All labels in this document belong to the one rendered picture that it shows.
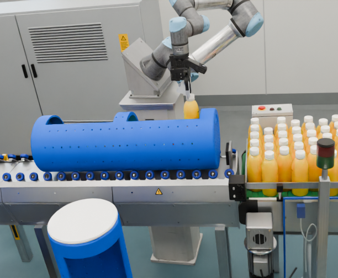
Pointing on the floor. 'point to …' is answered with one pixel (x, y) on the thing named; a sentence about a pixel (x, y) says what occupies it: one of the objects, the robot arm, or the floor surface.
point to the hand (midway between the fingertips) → (189, 95)
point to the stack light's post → (322, 226)
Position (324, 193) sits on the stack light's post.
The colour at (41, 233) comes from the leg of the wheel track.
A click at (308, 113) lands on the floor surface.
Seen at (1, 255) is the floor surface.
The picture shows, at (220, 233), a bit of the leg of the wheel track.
